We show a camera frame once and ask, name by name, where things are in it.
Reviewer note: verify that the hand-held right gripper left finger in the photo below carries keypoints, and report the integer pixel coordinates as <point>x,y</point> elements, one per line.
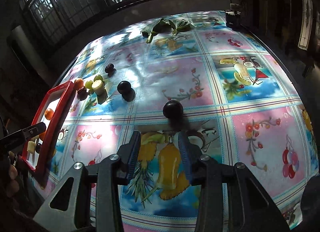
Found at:
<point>132,157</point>

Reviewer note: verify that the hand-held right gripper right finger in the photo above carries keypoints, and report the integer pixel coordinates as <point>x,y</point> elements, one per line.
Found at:
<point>184,157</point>

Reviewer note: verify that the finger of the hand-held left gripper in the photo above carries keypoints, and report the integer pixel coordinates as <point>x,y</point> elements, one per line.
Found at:
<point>35,130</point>

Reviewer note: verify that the large orange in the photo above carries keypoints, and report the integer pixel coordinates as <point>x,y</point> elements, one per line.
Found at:
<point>49,113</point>

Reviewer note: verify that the red rimmed tray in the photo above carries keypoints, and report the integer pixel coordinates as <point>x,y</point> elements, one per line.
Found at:
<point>63,107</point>

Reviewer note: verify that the red date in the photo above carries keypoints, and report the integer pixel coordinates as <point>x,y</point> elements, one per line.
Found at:
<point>81,91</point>

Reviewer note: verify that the green grape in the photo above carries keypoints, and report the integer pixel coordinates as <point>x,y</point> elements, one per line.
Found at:
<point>89,83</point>
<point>98,78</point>

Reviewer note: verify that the small dark plum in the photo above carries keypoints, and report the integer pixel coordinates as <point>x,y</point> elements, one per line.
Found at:
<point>109,67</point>

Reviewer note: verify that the person's left hand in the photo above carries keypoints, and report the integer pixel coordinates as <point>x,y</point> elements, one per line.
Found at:
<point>12,172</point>

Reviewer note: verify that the small green leaf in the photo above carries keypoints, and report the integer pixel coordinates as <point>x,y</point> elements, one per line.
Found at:
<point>181,24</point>

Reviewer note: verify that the large green leaf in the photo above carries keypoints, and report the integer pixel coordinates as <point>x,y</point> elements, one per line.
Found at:
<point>160,25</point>

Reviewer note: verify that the dark small box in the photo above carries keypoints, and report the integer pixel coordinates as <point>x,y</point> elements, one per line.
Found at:
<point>232,18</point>

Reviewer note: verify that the wooden cabinet with glass panels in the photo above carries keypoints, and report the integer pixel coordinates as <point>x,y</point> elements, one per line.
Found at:
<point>305,21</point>

